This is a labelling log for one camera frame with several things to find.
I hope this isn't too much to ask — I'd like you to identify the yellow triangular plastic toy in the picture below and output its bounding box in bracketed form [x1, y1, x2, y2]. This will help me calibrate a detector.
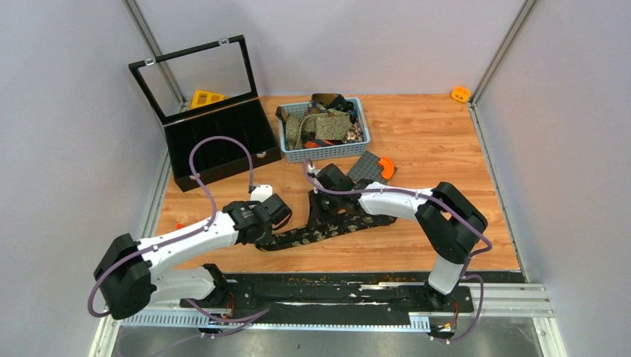
[189, 90, 226, 109]

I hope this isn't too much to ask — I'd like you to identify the blue plastic basket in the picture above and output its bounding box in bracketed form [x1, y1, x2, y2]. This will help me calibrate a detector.
[275, 97, 371, 163]

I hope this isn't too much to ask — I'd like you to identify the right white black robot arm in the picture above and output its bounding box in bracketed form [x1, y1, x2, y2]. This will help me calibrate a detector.
[302, 160, 493, 311]

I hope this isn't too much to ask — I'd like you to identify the orange curved plastic piece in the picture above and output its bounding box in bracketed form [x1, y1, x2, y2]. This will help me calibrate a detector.
[378, 156, 396, 180]

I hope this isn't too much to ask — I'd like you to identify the dark blue tie in basket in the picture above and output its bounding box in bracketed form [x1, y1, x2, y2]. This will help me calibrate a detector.
[306, 93, 357, 123]

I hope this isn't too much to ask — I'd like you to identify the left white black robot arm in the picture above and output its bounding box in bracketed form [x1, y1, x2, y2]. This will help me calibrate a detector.
[88, 194, 292, 320]

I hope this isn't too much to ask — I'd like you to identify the black glass-lid display box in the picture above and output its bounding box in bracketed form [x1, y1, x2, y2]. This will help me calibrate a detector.
[128, 35, 281, 192]

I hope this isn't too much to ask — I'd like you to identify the olive patterned tie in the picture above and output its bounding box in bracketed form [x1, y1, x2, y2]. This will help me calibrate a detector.
[284, 111, 353, 150]

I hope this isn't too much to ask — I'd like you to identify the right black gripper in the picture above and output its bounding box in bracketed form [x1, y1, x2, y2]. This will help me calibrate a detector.
[308, 187, 343, 228]

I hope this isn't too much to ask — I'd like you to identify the orange plastic block toy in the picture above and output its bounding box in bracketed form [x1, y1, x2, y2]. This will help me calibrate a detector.
[451, 86, 471, 103]

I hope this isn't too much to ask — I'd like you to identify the grey lego baseplate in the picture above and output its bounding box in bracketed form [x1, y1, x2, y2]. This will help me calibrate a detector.
[347, 151, 393, 184]

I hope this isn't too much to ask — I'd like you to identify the black floral patterned tie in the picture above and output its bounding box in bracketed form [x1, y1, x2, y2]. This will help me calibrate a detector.
[255, 213, 397, 251]

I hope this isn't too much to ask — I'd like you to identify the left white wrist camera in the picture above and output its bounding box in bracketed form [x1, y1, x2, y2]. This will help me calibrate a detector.
[250, 184, 274, 202]

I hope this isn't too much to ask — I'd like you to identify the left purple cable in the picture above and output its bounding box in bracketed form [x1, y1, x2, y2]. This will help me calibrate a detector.
[87, 136, 271, 357]

